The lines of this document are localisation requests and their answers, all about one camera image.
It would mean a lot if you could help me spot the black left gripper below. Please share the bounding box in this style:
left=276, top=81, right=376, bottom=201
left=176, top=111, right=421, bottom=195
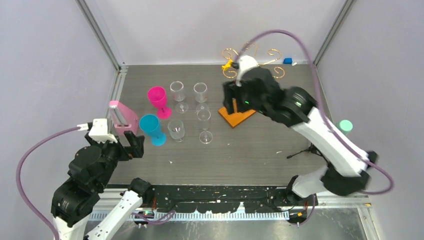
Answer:
left=87, top=128, right=145, bottom=188

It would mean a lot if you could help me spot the blue wine glass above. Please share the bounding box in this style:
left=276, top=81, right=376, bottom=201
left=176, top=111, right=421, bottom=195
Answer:
left=139, top=114, right=167, bottom=147

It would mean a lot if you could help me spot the clear wine glass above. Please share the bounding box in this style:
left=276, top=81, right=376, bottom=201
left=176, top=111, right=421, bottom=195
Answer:
left=169, top=81, right=189, bottom=114
left=193, top=82, right=209, bottom=112

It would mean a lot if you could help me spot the pink wine glass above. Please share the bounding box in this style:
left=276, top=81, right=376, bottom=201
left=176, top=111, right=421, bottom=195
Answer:
left=147, top=86, right=172, bottom=120

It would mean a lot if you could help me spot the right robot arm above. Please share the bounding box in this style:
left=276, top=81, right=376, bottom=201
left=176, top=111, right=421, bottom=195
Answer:
left=222, top=67, right=378, bottom=205

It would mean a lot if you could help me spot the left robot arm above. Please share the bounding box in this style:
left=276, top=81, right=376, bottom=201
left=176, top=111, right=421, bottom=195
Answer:
left=51, top=130, right=154, bottom=240

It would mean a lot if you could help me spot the orange wooden rack base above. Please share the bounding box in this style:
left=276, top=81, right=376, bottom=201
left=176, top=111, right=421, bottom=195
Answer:
left=218, top=99, right=256, bottom=128

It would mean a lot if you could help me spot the small yellow block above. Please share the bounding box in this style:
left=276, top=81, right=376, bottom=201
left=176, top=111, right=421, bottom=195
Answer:
left=221, top=58, right=233, bottom=72

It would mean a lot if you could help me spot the pink wedge stand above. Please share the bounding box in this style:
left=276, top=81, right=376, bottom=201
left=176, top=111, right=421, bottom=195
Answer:
left=108, top=100, right=139, bottom=136

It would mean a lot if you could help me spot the blue cube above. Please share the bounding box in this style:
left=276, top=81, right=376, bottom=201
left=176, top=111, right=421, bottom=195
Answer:
left=283, top=58, right=293, bottom=65

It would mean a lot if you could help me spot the small black tripod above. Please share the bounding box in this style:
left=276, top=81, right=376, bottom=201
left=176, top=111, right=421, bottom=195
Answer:
left=286, top=143, right=329, bottom=163

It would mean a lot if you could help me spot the mint green bottle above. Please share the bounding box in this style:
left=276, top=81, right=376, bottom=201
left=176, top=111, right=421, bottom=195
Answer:
left=337, top=119, right=353, bottom=136

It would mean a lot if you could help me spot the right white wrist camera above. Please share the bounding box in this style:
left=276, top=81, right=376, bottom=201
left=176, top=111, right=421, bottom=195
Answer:
left=232, top=55, right=259, bottom=87

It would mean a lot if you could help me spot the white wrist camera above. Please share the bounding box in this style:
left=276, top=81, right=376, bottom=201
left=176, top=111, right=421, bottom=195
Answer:
left=76, top=118, right=118, bottom=143
left=232, top=55, right=259, bottom=87

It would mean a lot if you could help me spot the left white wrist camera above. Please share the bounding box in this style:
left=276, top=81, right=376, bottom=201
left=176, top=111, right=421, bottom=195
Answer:
left=76, top=118, right=118, bottom=143

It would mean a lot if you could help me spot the gold wire wine glass rack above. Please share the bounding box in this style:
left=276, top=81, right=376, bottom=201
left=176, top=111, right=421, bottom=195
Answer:
left=221, top=42, right=286, bottom=80

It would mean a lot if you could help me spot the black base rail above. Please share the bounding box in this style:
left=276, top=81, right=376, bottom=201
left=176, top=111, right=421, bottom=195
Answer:
left=128, top=178, right=318, bottom=214

